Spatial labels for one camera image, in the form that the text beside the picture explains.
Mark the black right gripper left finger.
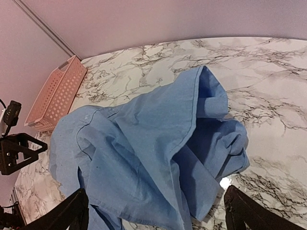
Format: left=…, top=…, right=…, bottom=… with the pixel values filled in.
left=21, top=188, right=89, bottom=230

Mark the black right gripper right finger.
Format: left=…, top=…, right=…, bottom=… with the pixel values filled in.
left=224, top=185, right=303, bottom=230

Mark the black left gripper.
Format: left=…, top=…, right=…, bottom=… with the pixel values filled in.
left=0, top=133, right=47, bottom=175

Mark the blue shirt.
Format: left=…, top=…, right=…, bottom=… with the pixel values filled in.
left=49, top=67, right=249, bottom=230

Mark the pink plastic basket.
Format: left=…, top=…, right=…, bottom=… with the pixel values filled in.
left=24, top=55, right=87, bottom=132

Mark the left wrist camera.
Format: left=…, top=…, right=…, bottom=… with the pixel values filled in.
left=3, top=101, right=22, bottom=127

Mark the left aluminium post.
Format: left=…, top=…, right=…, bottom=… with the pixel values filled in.
left=12, top=0, right=82, bottom=60

